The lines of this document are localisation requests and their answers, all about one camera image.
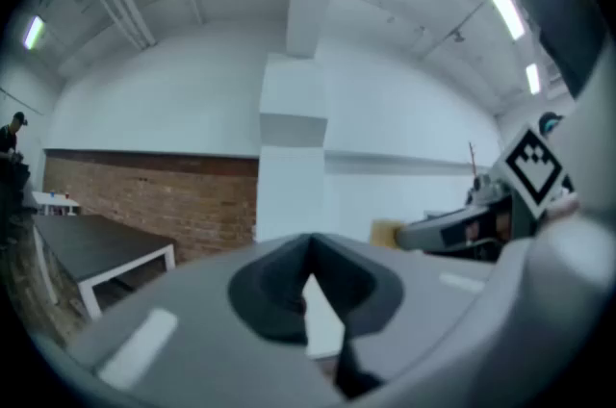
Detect ceiling tube light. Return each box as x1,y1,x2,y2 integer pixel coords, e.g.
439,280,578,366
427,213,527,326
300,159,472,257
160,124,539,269
23,14,47,52
525,63,542,96
475,0,526,42

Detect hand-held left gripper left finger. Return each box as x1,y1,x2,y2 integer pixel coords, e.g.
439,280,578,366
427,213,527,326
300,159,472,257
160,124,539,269
228,233,314,345

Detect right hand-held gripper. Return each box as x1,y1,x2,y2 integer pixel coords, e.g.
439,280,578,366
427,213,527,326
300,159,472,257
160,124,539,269
397,121,581,263

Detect person's right hand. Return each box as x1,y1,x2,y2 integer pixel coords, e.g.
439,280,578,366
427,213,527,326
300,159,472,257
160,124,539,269
546,194,581,220

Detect small white table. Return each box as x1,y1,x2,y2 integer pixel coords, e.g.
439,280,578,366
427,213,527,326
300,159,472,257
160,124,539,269
30,191,81,217

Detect black table with white legs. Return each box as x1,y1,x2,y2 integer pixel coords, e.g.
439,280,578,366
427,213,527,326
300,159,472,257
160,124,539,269
32,213,177,321

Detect white ceiling pipes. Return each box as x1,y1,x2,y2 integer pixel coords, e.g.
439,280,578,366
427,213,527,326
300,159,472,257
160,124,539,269
66,0,158,52

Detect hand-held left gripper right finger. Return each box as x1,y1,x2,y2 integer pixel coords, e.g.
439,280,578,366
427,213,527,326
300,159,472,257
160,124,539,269
310,233,401,400

